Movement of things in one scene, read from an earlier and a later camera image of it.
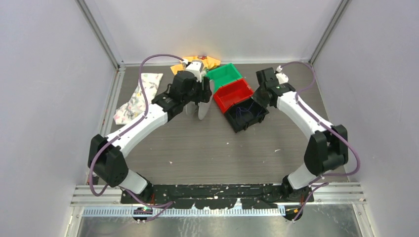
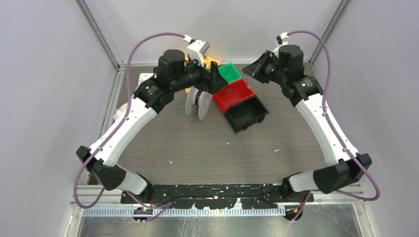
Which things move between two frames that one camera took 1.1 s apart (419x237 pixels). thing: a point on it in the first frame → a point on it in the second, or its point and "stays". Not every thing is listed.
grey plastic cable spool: x=191 y=107 stays
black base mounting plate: x=217 y=196 stays
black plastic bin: x=240 y=115 stays
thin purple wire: x=247 y=109 → x=245 y=83
